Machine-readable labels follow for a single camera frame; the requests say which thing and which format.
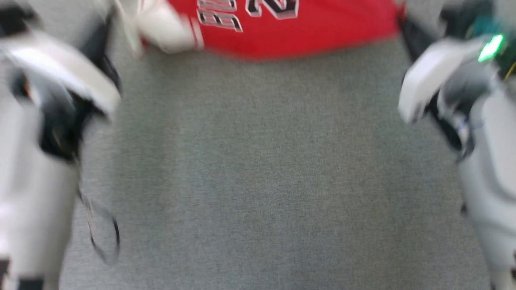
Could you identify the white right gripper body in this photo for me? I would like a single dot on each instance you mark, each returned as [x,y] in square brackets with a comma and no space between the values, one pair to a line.
[435,72]

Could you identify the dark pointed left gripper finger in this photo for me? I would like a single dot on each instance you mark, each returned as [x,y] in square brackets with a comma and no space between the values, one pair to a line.
[102,52]

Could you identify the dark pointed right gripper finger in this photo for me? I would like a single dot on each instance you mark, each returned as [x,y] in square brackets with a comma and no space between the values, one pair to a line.
[415,38]

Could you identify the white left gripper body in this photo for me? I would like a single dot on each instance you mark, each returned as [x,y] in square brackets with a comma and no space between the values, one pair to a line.
[60,70]

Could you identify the red and white jersey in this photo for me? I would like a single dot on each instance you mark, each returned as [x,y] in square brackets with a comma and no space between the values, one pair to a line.
[290,32]

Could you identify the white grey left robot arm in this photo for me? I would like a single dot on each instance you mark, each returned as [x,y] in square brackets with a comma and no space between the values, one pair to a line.
[36,193]

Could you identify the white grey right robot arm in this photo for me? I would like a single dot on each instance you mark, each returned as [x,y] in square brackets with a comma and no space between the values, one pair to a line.
[487,169]

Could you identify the grey fabric sofa cushion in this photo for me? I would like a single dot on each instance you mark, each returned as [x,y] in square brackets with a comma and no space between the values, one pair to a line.
[262,169]

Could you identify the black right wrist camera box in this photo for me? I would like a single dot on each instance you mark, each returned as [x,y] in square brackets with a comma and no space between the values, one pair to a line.
[467,18]

